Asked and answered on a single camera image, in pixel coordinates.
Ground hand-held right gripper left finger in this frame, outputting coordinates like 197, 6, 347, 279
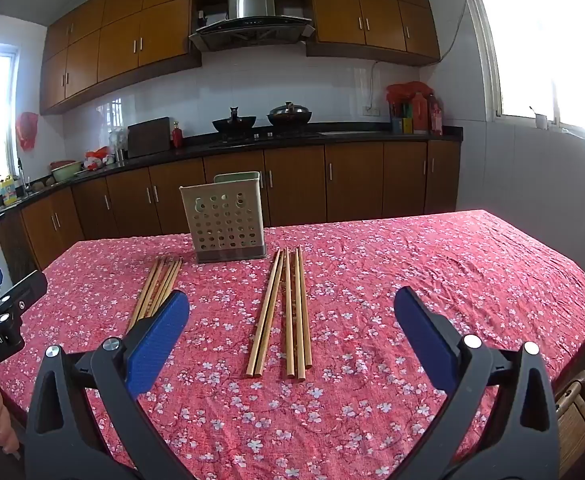
25, 290, 198, 480

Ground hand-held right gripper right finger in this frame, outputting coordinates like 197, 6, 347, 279
393, 286, 559, 480

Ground wooden chopstick pair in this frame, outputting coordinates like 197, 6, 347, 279
126, 257, 159, 331
293, 248, 306, 381

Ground beige perforated utensil holder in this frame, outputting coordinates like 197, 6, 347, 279
179, 171, 266, 265

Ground person's left hand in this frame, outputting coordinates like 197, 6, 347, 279
0, 375, 22, 457

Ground red floral tablecloth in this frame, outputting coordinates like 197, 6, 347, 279
0, 208, 585, 480

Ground kitchen faucet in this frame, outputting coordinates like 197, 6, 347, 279
16, 157, 31, 197

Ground green basin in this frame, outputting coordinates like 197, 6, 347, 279
50, 160, 82, 184

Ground red and white bag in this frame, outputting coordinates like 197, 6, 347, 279
83, 146, 116, 171

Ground clear glass cups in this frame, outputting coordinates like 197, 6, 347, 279
109, 127, 129, 164

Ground wooden stool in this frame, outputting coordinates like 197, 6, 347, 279
554, 369, 585, 477

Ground wooden base cabinets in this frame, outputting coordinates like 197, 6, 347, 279
0, 140, 461, 271

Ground black kitchen countertop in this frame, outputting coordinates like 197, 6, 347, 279
0, 122, 464, 221

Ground red oil bottle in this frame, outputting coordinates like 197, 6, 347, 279
427, 92, 445, 136

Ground black wok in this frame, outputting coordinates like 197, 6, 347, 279
211, 106, 257, 134

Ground gas stove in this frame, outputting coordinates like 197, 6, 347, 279
207, 129, 324, 149

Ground red bag with condiments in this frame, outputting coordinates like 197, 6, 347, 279
386, 81, 435, 135

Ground wok with lid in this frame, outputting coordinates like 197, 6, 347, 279
266, 101, 313, 126

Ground large window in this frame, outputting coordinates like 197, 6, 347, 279
460, 0, 585, 144

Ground steel range hood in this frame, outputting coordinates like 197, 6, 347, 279
188, 0, 315, 52

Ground red plastic bag on wall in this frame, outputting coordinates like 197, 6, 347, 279
16, 111, 39, 151

